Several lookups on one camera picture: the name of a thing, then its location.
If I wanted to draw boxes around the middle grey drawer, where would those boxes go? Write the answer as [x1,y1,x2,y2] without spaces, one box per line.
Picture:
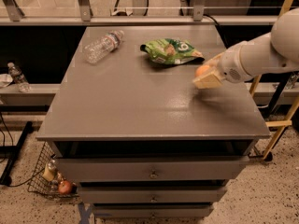
[78,186,227,203]

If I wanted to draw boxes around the top grey drawer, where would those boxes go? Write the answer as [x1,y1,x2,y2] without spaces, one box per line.
[57,156,249,183]

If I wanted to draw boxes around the upright water bottle on ledge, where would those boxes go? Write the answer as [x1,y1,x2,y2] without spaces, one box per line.
[7,63,30,92]

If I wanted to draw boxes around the yellow wooden ladder frame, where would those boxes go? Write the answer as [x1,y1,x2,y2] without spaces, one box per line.
[249,0,299,161]

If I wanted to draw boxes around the black wire basket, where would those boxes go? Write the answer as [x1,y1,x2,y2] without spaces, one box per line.
[28,143,78,199]

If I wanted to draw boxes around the orange fruit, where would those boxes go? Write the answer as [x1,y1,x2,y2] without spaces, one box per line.
[195,65,210,77]

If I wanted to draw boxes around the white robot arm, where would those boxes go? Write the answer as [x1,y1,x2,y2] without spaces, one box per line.
[192,8,299,89]

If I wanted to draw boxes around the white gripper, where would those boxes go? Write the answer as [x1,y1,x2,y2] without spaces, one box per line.
[192,44,252,89]

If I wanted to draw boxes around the black cable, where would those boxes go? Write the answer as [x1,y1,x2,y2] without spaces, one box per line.
[203,13,232,49]

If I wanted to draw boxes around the black metal stand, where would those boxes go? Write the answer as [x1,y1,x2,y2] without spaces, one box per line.
[0,121,34,186]

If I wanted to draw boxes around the red apple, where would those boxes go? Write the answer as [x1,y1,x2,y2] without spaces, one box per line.
[58,180,73,195]

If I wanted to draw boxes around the grey drawer cabinet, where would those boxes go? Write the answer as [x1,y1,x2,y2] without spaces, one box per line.
[38,25,269,208]

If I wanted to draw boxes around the small yellow bottle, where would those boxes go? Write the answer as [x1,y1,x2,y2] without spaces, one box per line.
[42,161,57,182]

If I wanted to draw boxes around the green rice chip bag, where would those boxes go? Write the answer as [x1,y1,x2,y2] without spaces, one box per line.
[140,38,205,65]

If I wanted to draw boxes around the bottom grey drawer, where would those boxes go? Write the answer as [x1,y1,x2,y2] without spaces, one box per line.
[93,205,213,218]

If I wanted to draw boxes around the grey drawer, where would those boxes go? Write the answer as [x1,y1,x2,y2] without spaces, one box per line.
[57,156,249,183]
[93,205,213,218]
[78,186,227,203]

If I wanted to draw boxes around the clear plastic water bottle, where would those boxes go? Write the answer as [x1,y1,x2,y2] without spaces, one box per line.
[83,30,124,64]

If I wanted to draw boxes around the crumpled white paper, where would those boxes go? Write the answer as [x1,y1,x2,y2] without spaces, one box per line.
[0,74,13,88]

